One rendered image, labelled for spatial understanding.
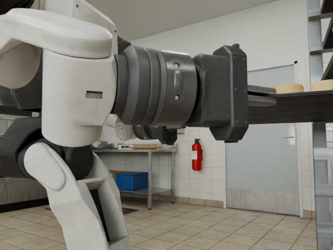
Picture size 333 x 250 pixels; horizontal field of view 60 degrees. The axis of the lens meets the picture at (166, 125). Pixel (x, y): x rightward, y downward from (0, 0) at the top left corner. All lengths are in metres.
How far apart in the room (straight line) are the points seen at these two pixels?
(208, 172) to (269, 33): 2.25
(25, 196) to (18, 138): 4.03
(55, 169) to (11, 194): 4.04
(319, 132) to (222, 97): 0.50
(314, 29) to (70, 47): 0.71
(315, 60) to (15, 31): 0.71
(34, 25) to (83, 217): 0.51
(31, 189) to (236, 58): 4.65
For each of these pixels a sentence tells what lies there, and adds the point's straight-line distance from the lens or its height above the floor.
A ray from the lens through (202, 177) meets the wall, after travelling 4.71.
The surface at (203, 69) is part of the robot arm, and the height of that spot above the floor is 0.97.
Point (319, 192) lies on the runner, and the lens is 0.82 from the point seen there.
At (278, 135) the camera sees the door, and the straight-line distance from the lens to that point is 4.32.
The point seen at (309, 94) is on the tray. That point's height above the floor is 0.95.
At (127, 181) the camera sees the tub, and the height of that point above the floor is 0.36.
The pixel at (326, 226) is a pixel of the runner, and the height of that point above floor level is 0.69.
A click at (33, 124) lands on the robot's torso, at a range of 0.81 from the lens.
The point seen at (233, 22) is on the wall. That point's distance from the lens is 4.87.
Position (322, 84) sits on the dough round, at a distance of 0.44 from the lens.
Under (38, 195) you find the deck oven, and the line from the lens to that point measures 4.98.
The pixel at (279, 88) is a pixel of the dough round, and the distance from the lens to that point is 0.44.
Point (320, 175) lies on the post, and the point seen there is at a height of 0.82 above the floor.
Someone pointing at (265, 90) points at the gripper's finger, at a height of 0.96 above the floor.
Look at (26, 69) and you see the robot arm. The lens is 0.38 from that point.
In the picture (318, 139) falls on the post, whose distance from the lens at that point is 0.82.
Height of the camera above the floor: 0.88
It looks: 5 degrees up
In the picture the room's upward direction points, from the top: straight up
